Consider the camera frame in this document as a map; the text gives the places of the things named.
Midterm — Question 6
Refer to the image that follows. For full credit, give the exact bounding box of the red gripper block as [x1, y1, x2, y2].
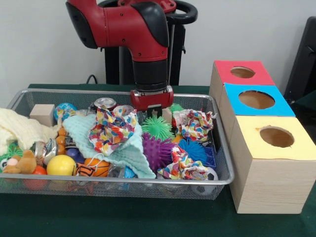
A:
[130, 86, 174, 122]

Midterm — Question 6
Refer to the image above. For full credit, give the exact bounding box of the green spiky ball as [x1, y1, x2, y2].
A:
[142, 115, 174, 142]

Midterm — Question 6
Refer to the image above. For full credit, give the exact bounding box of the colourful patterned cloth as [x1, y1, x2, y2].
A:
[157, 145, 209, 180]
[88, 106, 139, 157]
[172, 109, 217, 143]

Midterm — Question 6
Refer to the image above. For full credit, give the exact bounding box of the shallow clear mesh bin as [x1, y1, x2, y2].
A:
[0, 88, 235, 200]

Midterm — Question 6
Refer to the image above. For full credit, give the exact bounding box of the wooden three-hole box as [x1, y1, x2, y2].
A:
[208, 60, 316, 214]

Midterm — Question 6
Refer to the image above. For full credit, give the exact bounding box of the purple spiky ball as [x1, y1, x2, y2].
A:
[142, 133, 176, 172]

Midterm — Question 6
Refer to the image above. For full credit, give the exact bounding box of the mint green cloth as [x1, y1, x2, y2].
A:
[62, 114, 158, 179]

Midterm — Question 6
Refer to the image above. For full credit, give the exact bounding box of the blue spiky ball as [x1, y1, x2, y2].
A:
[178, 138, 208, 165]

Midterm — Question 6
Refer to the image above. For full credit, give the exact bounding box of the blue globe ball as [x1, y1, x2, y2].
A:
[54, 103, 79, 124]

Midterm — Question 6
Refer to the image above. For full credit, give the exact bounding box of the yellow ball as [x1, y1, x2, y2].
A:
[46, 155, 77, 177]

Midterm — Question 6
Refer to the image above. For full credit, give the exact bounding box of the dark green table cloth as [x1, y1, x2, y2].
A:
[0, 83, 316, 237]

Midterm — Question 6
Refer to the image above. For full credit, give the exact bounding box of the wooden cube block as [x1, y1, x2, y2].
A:
[30, 104, 57, 127]

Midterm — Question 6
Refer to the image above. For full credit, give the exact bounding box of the cream yellow cloth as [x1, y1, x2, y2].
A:
[0, 108, 59, 156]

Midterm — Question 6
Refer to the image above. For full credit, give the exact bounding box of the black chair back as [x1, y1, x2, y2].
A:
[284, 16, 316, 117]

